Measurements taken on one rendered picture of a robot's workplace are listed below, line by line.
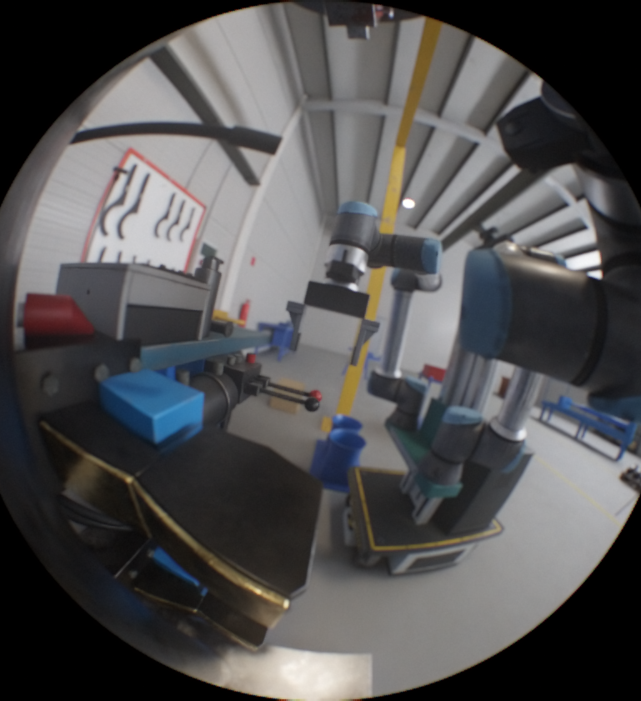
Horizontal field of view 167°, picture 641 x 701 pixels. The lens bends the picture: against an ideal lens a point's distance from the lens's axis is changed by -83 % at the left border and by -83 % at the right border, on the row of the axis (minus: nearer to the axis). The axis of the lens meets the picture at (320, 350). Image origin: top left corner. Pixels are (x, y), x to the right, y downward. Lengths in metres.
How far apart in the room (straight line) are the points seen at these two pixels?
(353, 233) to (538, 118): 0.39
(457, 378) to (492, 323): 1.05
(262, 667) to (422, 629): 0.73
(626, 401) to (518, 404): 0.59
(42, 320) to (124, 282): 0.13
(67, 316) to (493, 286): 0.43
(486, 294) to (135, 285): 0.40
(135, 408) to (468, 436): 0.84
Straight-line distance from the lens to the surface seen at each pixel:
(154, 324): 0.42
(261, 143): 0.28
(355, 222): 0.48
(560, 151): 0.19
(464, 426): 0.81
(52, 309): 0.35
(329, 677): 1.04
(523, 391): 0.75
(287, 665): 1.02
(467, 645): 1.50
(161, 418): 0.27
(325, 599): 1.26
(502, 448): 0.81
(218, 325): 0.65
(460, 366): 1.20
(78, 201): 2.27
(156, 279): 0.40
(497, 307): 0.16
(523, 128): 0.20
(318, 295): 0.45
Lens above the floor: 1.16
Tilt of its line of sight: 7 degrees down
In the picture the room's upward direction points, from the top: 13 degrees clockwise
